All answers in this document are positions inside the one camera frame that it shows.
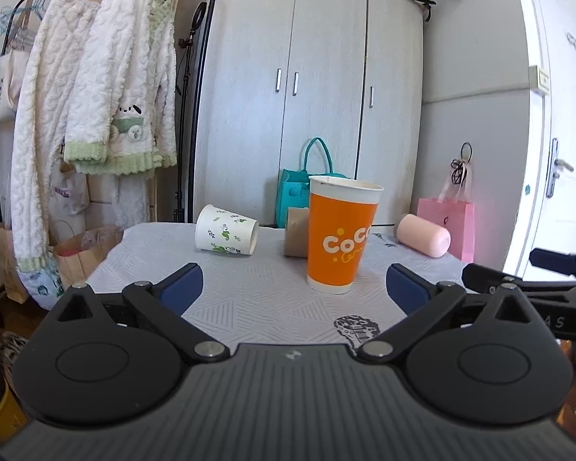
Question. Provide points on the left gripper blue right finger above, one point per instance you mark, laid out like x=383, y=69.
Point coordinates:
x=427, y=306

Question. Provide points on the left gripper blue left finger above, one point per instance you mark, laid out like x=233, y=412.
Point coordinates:
x=162, y=305

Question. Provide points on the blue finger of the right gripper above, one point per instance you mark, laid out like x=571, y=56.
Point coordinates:
x=484, y=280
x=554, y=262

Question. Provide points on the orange coco paper cup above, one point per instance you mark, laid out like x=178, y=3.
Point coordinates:
x=341, y=213

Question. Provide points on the pink plastic cup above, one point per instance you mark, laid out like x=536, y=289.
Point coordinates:
x=422, y=236

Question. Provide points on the white green-print paper cup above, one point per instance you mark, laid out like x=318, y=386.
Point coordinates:
x=222, y=231

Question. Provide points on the brown taupe plastic cup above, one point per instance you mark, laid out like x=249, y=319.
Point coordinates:
x=297, y=233

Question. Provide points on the white door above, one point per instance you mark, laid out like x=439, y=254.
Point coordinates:
x=552, y=46

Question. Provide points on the pink paper gift bag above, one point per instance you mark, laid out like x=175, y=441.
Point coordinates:
x=453, y=210

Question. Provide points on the brown paper bag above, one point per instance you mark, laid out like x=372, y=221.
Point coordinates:
x=78, y=257

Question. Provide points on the white patterned tablecloth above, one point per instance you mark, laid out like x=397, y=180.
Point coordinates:
x=265, y=297

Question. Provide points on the teal felt handbag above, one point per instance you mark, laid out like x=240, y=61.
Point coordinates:
x=294, y=186

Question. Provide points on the white green-trim fleece jacket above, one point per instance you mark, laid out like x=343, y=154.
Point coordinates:
x=121, y=115

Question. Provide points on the white tote bag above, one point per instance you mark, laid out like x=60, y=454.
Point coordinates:
x=12, y=69

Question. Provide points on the grey three-door wardrobe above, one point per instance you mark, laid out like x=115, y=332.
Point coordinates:
x=323, y=85

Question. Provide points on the silver door handle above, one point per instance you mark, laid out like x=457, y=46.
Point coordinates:
x=555, y=166

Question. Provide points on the wall light switch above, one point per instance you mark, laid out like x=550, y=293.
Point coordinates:
x=538, y=80

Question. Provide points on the white cable-knit fleece robe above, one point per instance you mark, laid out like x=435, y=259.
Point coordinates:
x=38, y=144

